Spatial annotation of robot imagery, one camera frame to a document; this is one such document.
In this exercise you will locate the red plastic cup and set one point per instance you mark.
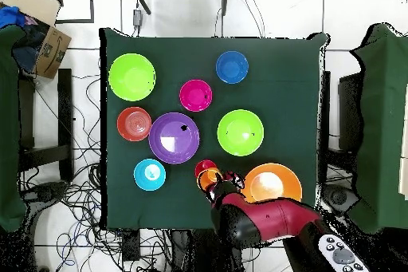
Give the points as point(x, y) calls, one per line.
point(204, 165)

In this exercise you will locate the purple plastic bowl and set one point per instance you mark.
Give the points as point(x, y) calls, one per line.
point(174, 138)

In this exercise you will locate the black stool frame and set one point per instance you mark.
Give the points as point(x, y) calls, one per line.
point(66, 109)
point(350, 112)

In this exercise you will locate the cyan plastic bowl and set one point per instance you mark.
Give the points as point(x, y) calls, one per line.
point(149, 174)

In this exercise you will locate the pink plastic bowl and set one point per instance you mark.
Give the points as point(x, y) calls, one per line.
point(195, 95)

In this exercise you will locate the large orange plastic bowl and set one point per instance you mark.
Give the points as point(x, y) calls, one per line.
point(271, 182)

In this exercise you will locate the black metal frame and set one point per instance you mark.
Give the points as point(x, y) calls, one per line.
point(92, 4)

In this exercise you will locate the blue plastic bowl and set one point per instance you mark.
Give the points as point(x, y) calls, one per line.
point(232, 67)

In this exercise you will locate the blue cloth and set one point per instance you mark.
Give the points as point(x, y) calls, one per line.
point(11, 16)

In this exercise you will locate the black pedestal foot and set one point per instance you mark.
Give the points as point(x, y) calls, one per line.
point(339, 197)
point(47, 190)

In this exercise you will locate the green plastic bowl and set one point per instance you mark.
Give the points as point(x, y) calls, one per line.
point(132, 77)
point(240, 133)

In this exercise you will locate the green cloth covered table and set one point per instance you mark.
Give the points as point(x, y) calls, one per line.
point(8, 125)
point(382, 125)

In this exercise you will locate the red-orange plastic bowl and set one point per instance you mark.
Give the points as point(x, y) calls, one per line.
point(134, 124)

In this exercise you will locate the black tripod leg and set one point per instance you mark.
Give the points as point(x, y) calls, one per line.
point(142, 0)
point(224, 0)

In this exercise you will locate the brown cardboard box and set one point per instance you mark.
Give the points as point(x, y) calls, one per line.
point(52, 52)

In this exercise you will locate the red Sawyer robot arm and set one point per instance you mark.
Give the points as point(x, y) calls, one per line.
point(274, 217)

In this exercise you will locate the orange plastic cup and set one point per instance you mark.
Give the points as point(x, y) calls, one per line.
point(207, 179)

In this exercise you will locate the black power strip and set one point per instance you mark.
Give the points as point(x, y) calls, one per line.
point(131, 243)

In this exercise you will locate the dark green tablecloth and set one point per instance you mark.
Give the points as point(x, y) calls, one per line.
point(287, 93)

